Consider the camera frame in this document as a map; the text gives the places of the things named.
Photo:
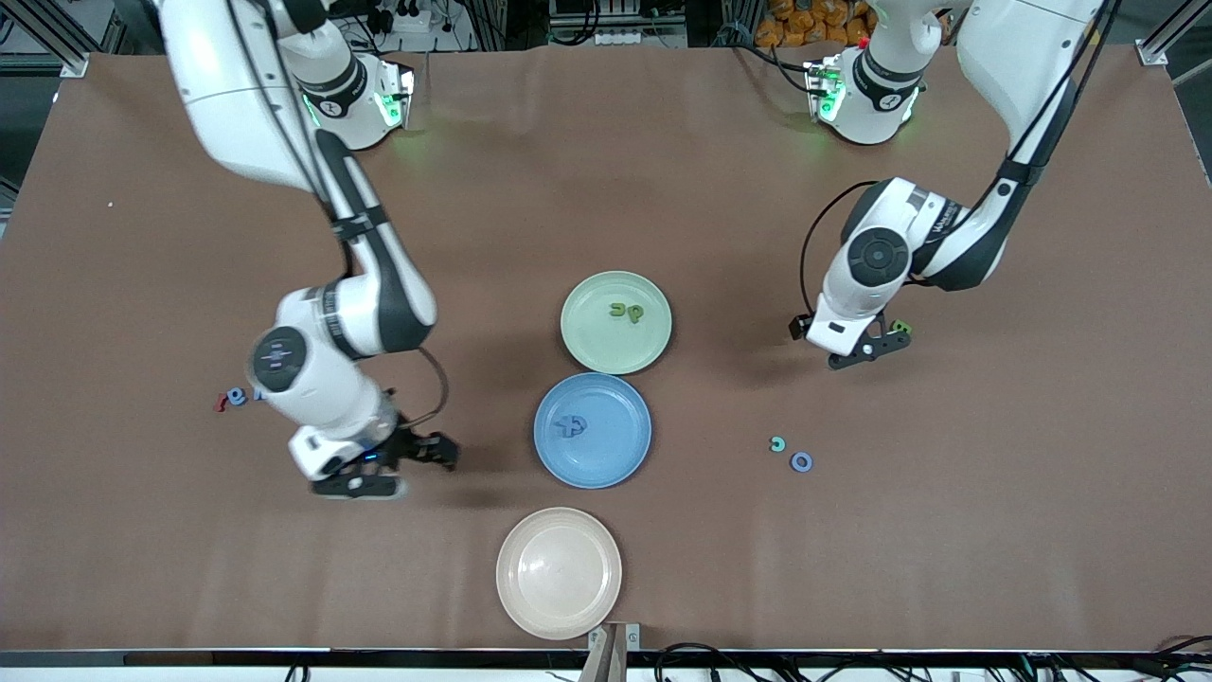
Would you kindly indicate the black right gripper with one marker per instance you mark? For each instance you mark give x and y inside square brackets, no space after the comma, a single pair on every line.
[414,445]

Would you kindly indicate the beige plastic plate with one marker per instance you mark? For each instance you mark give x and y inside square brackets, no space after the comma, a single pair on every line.
[559,573]

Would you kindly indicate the aluminium frame profile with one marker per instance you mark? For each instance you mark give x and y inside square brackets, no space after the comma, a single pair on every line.
[76,64]
[1152,52]

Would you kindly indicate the brown table cover sheet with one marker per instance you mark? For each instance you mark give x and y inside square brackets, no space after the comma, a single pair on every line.
[189,568]

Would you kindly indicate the blue foam letter O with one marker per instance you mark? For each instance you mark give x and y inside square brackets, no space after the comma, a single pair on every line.
[793,462]

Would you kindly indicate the blue foam letter x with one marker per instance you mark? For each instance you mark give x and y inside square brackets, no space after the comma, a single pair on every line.
[569,426]

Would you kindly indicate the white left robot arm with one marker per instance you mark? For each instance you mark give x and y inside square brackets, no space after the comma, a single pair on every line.
[1004,57]

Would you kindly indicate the blue plastic plate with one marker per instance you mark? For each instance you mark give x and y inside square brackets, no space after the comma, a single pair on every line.
[606,459]

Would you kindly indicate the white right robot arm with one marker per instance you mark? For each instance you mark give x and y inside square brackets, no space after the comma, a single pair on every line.
[237,95]

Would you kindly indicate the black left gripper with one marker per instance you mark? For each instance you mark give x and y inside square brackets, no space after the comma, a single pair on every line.
[800,327]

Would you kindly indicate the blue foam letter a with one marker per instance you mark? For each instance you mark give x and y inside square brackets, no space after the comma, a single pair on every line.
[237,398]

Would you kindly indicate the white power strip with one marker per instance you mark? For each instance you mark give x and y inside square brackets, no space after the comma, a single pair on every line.
[407,17]

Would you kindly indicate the silver equipment rack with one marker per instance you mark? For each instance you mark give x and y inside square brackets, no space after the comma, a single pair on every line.
[615,19]

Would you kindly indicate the green plastic plate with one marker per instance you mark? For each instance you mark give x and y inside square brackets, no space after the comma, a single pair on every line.
[606,346]

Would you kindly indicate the metal clamp bracket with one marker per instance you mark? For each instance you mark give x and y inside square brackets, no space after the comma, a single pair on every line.
[615,639]

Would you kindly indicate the bag of orange objects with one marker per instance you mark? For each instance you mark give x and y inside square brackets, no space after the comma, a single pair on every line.
[814,19]

